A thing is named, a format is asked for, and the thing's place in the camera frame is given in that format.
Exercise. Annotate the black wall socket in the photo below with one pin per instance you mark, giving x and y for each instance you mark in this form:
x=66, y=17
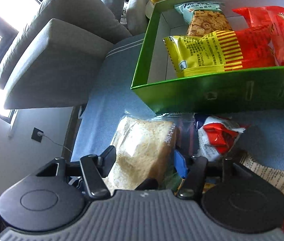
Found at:
x=37, y=135

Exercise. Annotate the red snack bag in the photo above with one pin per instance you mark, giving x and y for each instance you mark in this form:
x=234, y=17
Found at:
x=271, y=17

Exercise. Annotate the grey sofa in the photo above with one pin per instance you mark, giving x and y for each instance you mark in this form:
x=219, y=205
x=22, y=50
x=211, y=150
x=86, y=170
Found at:
x=73, y=52

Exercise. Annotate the green cardboard box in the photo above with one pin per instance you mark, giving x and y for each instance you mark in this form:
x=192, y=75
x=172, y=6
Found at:
x=258, y=85

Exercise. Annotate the teal cracker snack bag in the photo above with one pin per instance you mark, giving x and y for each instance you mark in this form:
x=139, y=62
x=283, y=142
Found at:
x=203, y=18

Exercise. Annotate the brown printed snack packet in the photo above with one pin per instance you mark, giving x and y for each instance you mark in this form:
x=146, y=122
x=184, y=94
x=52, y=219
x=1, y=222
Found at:
x=274, y=176

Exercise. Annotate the bagged sliced bread loaf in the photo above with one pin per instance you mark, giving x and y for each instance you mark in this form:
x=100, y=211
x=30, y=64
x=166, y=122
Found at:
x=143, y=151

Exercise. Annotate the yellow striped snack bag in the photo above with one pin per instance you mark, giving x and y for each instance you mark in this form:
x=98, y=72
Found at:
x=215, y=52

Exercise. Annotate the red white snack packet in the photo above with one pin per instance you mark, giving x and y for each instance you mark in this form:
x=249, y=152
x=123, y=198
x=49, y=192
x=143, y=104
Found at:
x=216, y=135

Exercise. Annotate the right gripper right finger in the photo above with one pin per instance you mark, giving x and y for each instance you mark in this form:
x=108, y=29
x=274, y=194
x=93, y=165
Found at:
x=192, y=171

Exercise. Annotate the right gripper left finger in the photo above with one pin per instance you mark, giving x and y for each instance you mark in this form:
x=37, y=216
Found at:
x=95, y=168

